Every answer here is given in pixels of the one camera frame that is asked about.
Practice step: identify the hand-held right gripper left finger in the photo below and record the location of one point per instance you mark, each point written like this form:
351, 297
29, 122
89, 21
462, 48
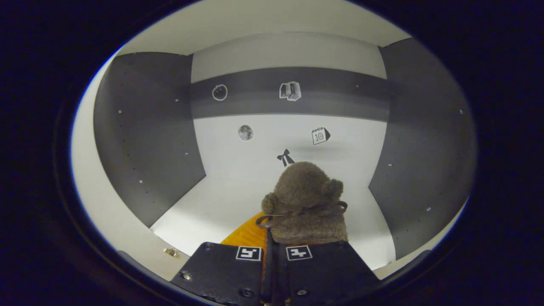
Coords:
221, 272

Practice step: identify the white shoe cabinet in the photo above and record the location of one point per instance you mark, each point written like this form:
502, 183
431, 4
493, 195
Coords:
255, 170

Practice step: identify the brown fuzzy shoe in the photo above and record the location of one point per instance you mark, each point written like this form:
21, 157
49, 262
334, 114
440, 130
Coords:
306, 199

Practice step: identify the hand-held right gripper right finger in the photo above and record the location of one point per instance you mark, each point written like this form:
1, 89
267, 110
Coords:
323, 267

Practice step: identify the white cabinet door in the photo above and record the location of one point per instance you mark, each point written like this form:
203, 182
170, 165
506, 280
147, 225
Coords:
110, 212

